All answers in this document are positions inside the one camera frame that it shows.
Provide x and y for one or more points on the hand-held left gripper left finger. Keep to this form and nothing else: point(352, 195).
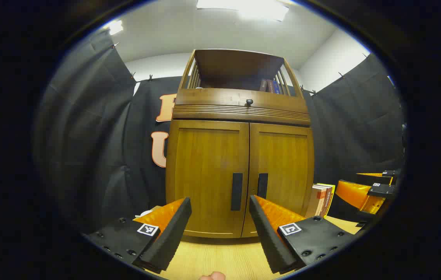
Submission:
point(171, 233)

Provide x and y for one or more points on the tall brown book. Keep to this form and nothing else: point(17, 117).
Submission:
point(326, 202)

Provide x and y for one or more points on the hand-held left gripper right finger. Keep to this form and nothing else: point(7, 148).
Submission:
point(269, 237)

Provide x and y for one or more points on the small brown book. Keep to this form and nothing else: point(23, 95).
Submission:
point(263, 85)

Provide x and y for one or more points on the small blue book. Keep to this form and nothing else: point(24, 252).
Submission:
point(276, 87)

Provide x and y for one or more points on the small maroon book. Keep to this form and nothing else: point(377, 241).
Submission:
point(270, 86)

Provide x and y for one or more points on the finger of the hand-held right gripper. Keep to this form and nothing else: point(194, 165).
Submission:
point(356, 194)
point(376, 180)

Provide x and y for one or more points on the wooden cabinet drawer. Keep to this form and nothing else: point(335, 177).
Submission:
point(212, 99)

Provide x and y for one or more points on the tall beige book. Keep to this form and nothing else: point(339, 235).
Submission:
point(315, 200)

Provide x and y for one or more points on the wooden shoe cabinet door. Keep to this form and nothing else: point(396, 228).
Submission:
point(204, 167)
point(286, 163)

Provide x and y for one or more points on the wooden double-door shoe cabinet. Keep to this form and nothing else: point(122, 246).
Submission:
point(239, 62)

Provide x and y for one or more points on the ceiling light panel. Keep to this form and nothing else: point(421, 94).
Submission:
point(115, 27)
point(243, 7)

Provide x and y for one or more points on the small black bracket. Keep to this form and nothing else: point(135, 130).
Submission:
point(361, 224)

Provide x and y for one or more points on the black backdrop cloth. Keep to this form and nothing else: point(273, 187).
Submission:
point(88, 136)

